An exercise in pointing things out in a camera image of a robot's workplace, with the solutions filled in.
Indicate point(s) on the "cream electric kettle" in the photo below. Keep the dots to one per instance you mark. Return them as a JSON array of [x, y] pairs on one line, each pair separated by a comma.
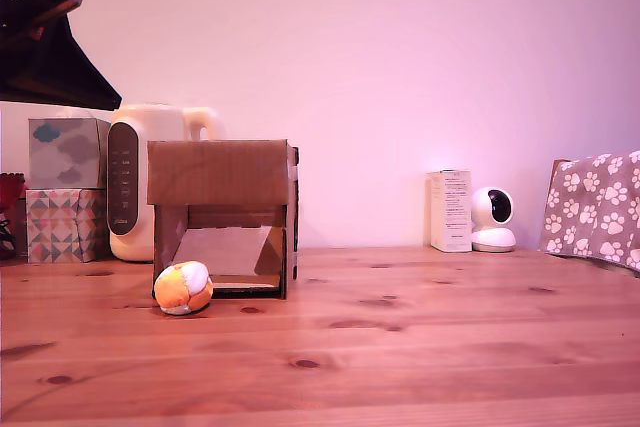
[[150, 122]]

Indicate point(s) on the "grey paw print blanket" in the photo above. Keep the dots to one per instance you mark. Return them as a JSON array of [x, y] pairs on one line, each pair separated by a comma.
[[595, 207]]

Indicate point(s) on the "red object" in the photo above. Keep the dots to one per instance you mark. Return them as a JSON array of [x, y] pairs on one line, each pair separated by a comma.
[[10, 192]]

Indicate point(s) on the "cardboard dice tower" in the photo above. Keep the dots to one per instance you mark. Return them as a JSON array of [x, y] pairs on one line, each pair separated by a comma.
[[220, 172]]

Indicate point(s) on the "triangle pattern tissue box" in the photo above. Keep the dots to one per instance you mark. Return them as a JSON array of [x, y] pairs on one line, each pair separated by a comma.
[[60, 227]]

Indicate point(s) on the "orange yellow white footbag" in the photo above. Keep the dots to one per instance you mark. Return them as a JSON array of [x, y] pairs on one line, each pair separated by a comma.
[[182, 289]]

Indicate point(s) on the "cloud print tissue box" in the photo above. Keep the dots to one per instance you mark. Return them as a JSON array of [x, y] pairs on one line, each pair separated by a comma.
[[67, 152]]

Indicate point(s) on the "small white round camera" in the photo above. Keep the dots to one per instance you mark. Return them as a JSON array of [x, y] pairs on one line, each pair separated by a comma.
[[492, 207]]

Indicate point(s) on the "white printed carton box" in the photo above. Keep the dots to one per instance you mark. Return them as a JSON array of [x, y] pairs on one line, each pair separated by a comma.
[[450, 212]]

